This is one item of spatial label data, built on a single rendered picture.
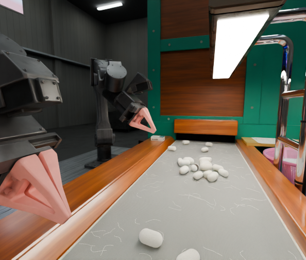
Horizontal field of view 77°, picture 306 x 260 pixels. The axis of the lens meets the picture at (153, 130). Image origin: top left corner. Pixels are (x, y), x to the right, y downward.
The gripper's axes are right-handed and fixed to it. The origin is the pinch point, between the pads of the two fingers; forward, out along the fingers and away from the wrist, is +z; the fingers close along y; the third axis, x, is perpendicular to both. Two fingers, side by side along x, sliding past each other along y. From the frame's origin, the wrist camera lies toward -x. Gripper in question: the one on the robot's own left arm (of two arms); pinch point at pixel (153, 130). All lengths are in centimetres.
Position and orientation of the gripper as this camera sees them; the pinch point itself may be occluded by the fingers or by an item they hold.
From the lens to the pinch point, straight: 59.0
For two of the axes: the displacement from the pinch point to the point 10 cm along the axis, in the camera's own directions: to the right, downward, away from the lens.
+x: -6.2, 7.3, 2.9
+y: 2.9, -1.3, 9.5
